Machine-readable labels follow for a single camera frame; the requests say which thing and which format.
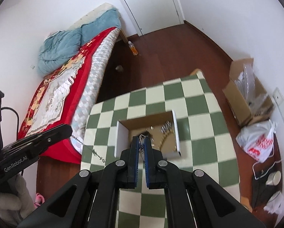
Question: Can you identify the wooden bead bracelet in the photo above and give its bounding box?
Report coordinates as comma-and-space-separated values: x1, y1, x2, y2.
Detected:
157, 131, 176, 151

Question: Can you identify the silver chain with clasp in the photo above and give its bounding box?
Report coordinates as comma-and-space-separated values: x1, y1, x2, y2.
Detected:
70, 134, 107, 164

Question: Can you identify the black smart watch band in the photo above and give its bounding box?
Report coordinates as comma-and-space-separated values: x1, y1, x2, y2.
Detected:
138, 130, 152, 139

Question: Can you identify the silver link chain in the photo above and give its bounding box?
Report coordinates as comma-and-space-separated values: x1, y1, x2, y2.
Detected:
160, 120, 173, 135

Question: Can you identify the white cardboard jewelry box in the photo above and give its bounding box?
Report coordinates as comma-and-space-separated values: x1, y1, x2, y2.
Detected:
114, 110, 181, 159

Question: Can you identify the white checkered mattress sheet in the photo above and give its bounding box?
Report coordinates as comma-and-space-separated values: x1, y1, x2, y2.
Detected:
70, 27, 120, 154

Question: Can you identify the red patterned bedspread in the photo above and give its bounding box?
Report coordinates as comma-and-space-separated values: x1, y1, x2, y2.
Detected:
18, 30, 108, 164

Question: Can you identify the pink slipper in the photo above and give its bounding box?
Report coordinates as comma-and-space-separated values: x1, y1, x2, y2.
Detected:
34, 193, 45, 208

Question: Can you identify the green white checkered tablecloth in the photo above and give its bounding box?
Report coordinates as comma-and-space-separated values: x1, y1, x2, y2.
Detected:
81, 72, 241, 228

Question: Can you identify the blue quilt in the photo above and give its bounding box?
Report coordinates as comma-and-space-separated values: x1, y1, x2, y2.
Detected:
37, 8, 121, 77

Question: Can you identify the white red plastic bag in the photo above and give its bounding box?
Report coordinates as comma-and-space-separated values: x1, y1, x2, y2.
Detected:
236, 120, 277, 163

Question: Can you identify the orange drink bottle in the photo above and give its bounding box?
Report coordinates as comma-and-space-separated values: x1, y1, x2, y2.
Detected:
128, 41, 138, 56

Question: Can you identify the white mug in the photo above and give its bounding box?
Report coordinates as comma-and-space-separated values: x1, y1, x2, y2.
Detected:
266, 170, 282, 186

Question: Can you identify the brown cardboard box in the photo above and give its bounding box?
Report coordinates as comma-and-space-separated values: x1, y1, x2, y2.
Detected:
223, 58, 274, 127

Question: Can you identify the clear plastic packaging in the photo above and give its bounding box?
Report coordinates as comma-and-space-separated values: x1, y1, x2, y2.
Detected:
234, 64, 268, 116

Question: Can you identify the white door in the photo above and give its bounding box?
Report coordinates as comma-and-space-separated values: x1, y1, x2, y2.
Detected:
120, 0, 184, 36

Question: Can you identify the black cable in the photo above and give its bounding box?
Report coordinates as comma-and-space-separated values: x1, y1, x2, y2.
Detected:
0, 106, 21, 133

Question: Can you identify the white charger cable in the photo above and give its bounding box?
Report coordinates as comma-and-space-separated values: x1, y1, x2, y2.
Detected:
252, 144, 284, 181

